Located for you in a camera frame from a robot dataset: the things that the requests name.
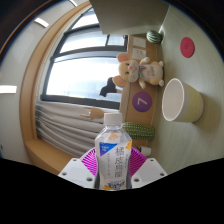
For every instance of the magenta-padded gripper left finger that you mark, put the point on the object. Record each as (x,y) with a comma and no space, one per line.
(75,171)

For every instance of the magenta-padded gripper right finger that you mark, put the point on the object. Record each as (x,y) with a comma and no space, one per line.
(150,170)

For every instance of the clear white-capped drink bottle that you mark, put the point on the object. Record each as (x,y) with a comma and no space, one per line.
(112,150)

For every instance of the tall green ceramic cactus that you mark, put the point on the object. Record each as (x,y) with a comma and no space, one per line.
(140,131)

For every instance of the grey curtain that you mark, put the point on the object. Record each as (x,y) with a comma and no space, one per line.
(63,123)

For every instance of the round purple sign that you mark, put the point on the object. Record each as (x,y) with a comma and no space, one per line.
(142,102)

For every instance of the pale yellow cup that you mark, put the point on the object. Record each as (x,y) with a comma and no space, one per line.
(190,103)

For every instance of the dark horse figurine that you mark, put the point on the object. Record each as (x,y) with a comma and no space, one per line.
(108,88)

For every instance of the plush mouse toy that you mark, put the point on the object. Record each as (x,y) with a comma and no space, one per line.
(150,71)

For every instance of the ceiling lights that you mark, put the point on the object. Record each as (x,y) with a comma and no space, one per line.
(41,22)

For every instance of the grey-green desk partition panel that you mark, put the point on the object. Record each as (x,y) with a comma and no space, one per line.
(130,16)

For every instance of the white wall outlet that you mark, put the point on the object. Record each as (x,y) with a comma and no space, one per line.
(139,53)

